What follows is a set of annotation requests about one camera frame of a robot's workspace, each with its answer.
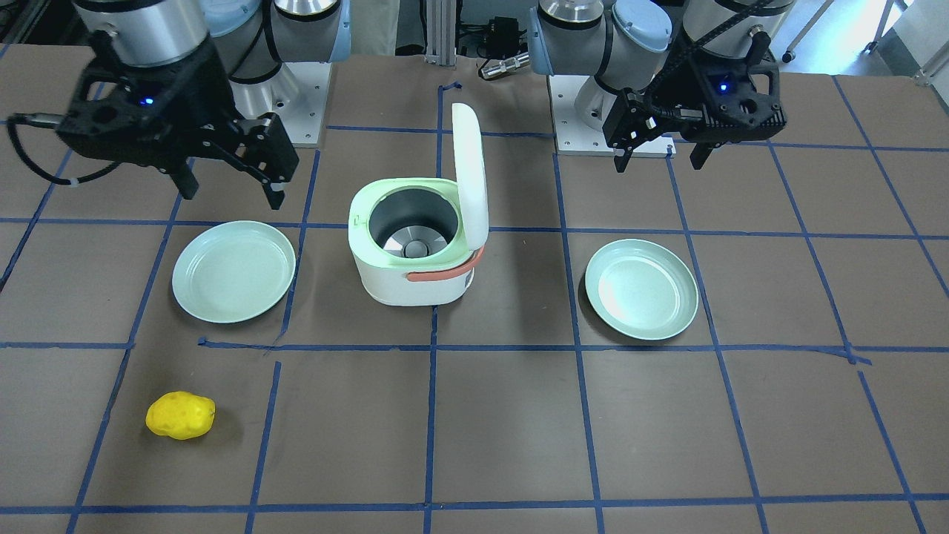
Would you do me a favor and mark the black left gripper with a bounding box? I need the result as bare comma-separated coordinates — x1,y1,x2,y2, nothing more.
602,56,787,173

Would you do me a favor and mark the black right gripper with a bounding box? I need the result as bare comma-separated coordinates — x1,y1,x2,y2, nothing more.
56,37,299,211

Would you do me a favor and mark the white rice cooker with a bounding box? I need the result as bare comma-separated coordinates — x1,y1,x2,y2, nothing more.
347,102,489,306

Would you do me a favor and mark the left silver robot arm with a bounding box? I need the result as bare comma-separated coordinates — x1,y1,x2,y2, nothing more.
528,1,793,172

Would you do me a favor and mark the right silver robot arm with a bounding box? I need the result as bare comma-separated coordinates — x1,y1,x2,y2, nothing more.
55,1,351,210

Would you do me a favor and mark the near mint green plate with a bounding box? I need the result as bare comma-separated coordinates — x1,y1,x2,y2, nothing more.
171,220,297,324

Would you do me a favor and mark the mint green plate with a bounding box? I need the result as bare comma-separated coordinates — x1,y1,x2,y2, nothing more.
584,239,699,341
171,220,297,324

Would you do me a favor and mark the far mint green plate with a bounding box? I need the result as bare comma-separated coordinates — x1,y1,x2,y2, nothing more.
584,239,699,341

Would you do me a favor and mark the yellow toy potato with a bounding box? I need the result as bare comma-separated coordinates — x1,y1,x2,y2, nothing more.
145,391,216,441

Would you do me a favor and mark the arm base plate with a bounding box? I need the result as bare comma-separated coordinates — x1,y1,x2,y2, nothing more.
231,63,333,148
547,74,677,158

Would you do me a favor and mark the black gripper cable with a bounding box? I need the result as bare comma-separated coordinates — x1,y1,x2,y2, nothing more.
6,111,123,186

